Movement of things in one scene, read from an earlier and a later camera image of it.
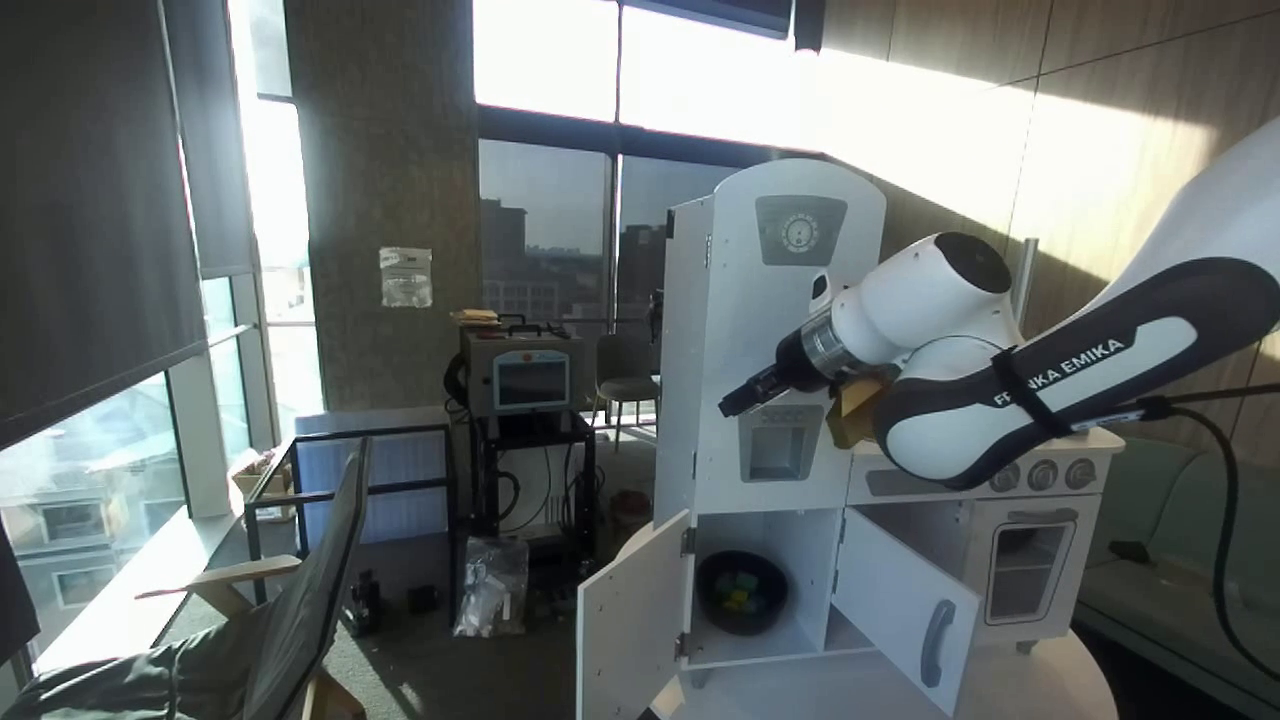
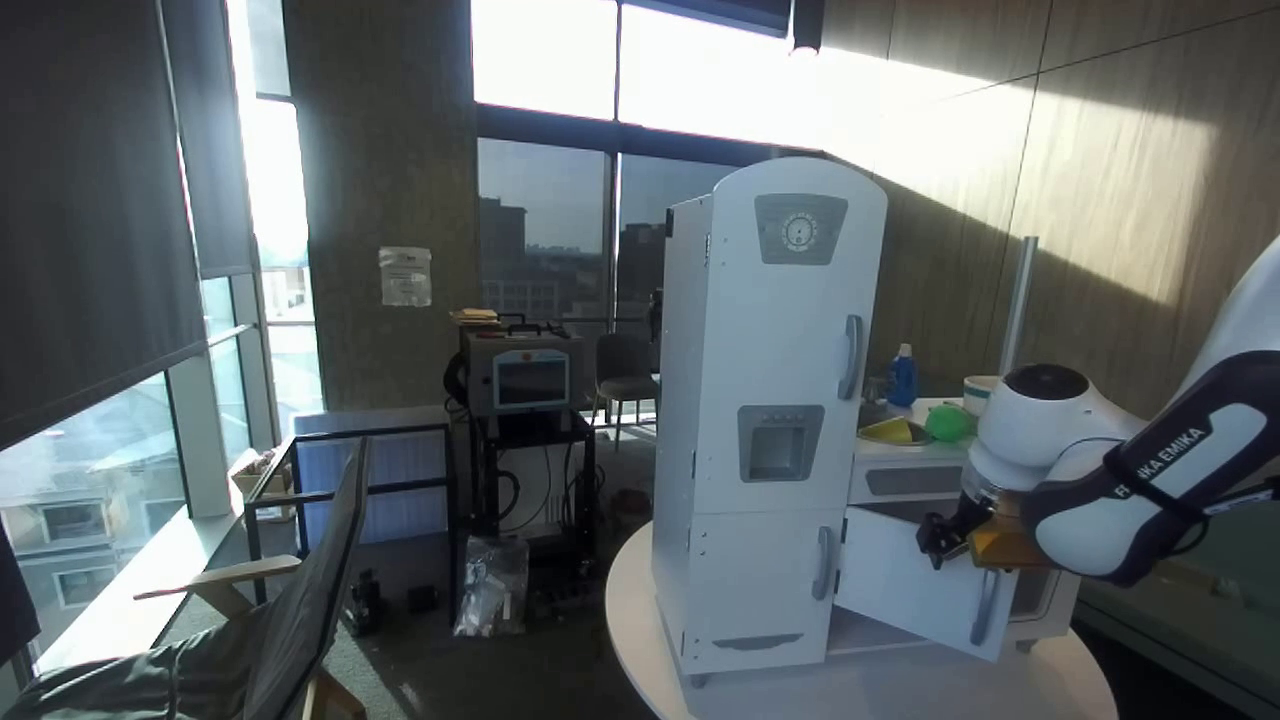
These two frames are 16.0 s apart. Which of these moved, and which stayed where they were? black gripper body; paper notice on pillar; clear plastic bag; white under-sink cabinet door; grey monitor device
Moved: white under-sink cabinet door; black gripper body
Stayed: paper notice on pillar; clear plastic bag; grey monitor device
